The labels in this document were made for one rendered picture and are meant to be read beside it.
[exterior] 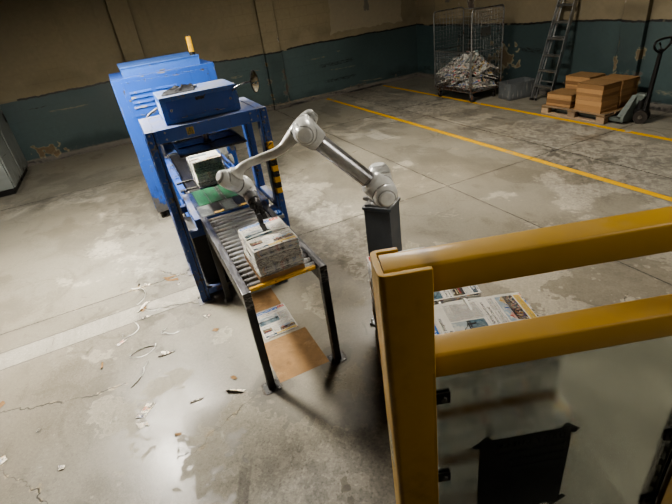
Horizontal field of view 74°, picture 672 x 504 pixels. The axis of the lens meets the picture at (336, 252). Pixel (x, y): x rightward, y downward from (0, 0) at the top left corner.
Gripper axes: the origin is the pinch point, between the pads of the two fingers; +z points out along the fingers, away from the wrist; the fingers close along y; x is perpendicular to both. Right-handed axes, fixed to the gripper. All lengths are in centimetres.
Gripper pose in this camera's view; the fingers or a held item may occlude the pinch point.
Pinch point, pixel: (265, 224)
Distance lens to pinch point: 275.1
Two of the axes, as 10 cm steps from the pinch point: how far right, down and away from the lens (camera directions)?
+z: 4.4, 7.5, -5.0
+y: -0.8, 5.8, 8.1
